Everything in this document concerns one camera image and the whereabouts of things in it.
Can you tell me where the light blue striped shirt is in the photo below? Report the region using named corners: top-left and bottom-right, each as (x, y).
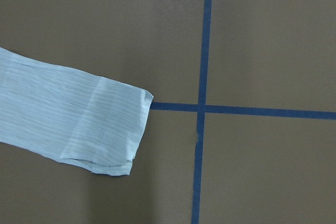
top-left (1, 49), bottom-right (153, 176)

